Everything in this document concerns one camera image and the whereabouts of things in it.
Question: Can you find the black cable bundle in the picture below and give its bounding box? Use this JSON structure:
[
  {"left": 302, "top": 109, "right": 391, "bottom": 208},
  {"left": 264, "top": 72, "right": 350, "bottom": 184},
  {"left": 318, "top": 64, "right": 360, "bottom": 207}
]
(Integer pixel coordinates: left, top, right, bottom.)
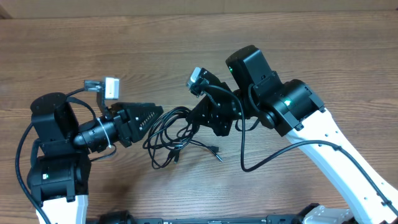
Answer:
[{"left": 142, "top": 106, "right": 224, "bottom": 170}]

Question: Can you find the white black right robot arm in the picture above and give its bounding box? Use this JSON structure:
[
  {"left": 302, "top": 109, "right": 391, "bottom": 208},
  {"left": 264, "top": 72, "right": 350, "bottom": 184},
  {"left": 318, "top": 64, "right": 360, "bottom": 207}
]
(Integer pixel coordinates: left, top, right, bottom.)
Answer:
[{"left": 187, "top": 45, "right": 397, "bottom": 223}]

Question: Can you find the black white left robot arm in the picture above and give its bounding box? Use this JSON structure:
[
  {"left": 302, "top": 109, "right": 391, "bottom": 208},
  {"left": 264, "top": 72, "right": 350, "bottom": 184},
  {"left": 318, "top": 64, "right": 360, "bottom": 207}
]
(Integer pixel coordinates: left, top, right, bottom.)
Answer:
[{"left": 27, "top": 92, "right": 163, "bottom": 223}]

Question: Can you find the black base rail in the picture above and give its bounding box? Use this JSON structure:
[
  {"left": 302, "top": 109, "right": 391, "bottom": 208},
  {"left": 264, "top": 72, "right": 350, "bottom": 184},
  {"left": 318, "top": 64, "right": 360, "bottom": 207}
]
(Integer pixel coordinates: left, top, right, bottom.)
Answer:
[{"left": 86, "top": 203, "right": 361, "bottom": 224}]

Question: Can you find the black left camera cable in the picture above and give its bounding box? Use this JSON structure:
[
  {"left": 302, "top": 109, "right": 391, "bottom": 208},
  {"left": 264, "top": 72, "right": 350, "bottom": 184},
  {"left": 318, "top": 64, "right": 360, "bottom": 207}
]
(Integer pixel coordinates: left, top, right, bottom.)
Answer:
[{"left": 14, "top": 86, "right": 94, "bottom": 224}]

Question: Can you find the black camera cable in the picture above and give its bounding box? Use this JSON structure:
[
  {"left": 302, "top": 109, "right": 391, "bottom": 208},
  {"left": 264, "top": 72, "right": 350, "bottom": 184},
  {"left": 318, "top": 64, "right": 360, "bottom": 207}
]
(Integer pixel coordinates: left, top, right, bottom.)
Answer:
[
  {"left": 14, "top": 86, "right": 94, "bottom": 224},
  {"left": 201, "top": 84, "right": 398, "bottom": 215}
]

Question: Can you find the black right camera cable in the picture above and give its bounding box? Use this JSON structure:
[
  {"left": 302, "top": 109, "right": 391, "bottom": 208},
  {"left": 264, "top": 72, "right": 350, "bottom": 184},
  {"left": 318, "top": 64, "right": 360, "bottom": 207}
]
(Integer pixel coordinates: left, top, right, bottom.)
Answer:
[{"left": 201, "top": 84, "right": 398, "bottom": 215}]

